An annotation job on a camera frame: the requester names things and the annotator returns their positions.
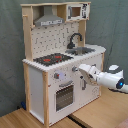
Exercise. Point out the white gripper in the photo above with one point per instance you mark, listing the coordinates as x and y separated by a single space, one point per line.
89 73

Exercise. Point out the white oven door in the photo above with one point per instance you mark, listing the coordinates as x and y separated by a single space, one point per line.
62 97

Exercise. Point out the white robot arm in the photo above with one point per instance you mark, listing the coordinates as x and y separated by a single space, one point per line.
113 81

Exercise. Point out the wooden toy kitchen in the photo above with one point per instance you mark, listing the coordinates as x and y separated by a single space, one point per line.
45 40

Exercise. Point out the right red stove knob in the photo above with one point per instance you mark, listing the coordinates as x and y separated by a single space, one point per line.
74 69

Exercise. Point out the red stove knob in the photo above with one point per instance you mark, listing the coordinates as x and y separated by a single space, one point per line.
74 69
56 75

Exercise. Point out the white cabinet door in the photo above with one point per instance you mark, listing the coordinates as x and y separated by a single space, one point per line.
89 91

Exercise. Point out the grey toy sink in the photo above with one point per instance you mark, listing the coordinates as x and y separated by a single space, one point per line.
79 51

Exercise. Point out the black toy faucet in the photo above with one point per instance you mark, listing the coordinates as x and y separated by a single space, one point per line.
71 45

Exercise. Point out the left red stove knob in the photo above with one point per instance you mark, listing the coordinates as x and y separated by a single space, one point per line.
56 75

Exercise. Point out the black toy stovetop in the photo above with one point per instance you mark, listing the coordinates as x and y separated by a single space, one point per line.
52 59

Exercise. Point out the grey backdrop curtain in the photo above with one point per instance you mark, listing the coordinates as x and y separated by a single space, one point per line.
107 27

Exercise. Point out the toy microwave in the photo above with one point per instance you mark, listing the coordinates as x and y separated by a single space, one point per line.
78 11

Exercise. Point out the grey range hood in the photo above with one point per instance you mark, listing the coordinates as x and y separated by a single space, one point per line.
48 18

